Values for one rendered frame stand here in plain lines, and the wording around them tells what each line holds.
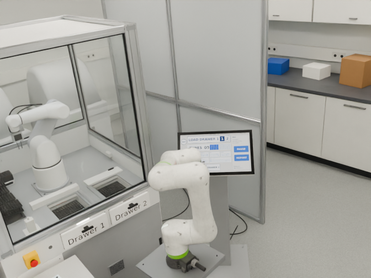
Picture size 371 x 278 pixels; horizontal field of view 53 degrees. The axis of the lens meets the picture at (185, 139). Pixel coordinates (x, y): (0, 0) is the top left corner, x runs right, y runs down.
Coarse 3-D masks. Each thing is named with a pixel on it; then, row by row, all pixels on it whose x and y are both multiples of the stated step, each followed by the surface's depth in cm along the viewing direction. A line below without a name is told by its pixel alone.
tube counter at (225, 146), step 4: (212, 144) 255; (216, 144) 255; (220, 144) 255; (224, 144) 255; (228, 144) 254; (204, 148) 255; (208, 148) 255; (212, 148) 255; (216, 148) 254; (220, 148) 254; (224, 148) 254; (228, 148) 253
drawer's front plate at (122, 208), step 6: (132, 198) 239; (138, 198) 240; (144, 198) 244; (120, 204) 234; (126, 204) 236; (138, 204) 242; (144, 204) 245; (114, 210) 231; (120, 210) 234; (126, 210) 237; (138, 210) 243; (114, 216) 232; (120, 216) 235; (126, 216) 239; (114, 222) 234
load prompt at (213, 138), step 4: (188, 136) 259; (192, 136) 258; (196, 136) 258; (200, 136) 258; (204, 136) 257; (208, 136) 257; (212, 136) 257; (216, 136) 256; (220, 136) 256; (224, 136) 256; (228, 136) 256; (188, 140) 258; (192, 140) 258; (196, 140) 257; (200, 140) 257; (204, 140) 257; (208, 140) 256; (212, 140) 256; (216, 140) 256; (220, 140) 255; (224, 140) 255; (228, 140) 255
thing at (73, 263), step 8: (72, 256) 219; (64, 264) 214; (72, 264) 213; (80, 264) 213; (48, 272) 209; (56, 272) 209; (64, 272) 208; (72, 272) 208; (80, 272) 207; (88, 272) 207
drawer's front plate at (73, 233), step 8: (96, 216) 225; (104, 216) 227; (80, 224) 219; (88, 224) 221; (96, 224) 225; (104, 224) 229; (64, 232) 214; (72, 232) 216; (80, 232) 219; (96, 232) 227; (64, 240) 214; (72, 240) 217; (80, 240) 221
